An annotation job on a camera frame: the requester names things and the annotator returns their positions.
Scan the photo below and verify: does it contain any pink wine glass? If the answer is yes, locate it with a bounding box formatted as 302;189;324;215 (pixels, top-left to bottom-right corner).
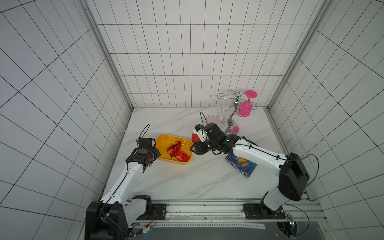
237;90;258;117

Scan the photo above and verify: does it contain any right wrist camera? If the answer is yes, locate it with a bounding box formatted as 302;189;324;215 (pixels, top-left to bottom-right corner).
194;124;204;135

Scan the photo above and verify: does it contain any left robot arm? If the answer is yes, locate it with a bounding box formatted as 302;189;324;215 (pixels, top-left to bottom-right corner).
84;138;166;240

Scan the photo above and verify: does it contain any clear pink cup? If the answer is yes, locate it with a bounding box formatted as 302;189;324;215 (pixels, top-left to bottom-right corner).
206;116;216;125

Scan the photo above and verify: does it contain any yellow plastic storage box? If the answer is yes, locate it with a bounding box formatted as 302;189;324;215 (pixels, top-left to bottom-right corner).
156;135;193;165

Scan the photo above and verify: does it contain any clear wine glass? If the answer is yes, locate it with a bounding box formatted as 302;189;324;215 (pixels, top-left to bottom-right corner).
216;103;228;128

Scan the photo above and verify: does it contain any silver glass holder stand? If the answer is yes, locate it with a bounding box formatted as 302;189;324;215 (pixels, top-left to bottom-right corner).
217;91;255;135

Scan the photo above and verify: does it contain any blue Doritos chip bag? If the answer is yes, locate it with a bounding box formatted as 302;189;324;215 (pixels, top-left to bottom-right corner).
225;150;257;178

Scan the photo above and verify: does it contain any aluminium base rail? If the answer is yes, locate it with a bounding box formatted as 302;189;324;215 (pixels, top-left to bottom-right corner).
135;199;328;232

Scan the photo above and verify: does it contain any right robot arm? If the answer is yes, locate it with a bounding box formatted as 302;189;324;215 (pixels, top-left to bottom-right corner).
190;123;310;220

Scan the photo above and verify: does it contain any red tea bag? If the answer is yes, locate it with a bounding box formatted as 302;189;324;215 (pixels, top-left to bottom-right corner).
192;134;200;143
167;141;182;152
170;149;191;163

